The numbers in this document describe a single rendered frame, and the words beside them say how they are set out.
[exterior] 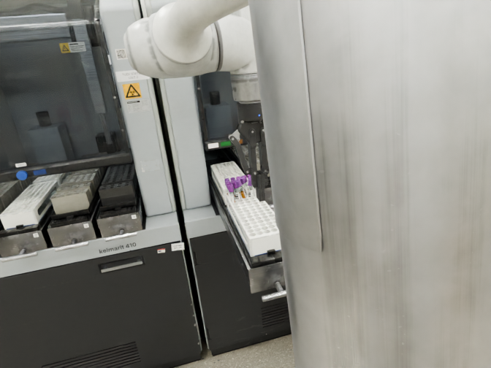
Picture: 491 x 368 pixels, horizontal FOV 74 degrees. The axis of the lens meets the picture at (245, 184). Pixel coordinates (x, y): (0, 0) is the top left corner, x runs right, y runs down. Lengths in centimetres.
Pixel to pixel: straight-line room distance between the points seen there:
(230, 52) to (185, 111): 53
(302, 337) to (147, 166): 108
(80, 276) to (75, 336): 27
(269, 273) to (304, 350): 64
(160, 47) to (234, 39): 14
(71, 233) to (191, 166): 45
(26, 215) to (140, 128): 46
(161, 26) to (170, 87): 56
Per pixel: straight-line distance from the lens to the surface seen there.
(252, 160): 75
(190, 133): 118
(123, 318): 142
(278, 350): 168
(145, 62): 64
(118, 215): 119
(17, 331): 149
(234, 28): 67
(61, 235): 124
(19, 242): 128
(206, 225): 121
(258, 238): 79
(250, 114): 70
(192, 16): 53
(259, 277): 81
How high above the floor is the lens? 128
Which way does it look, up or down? 22 degrees down
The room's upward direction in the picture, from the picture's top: 5 degrees counter-clockwise
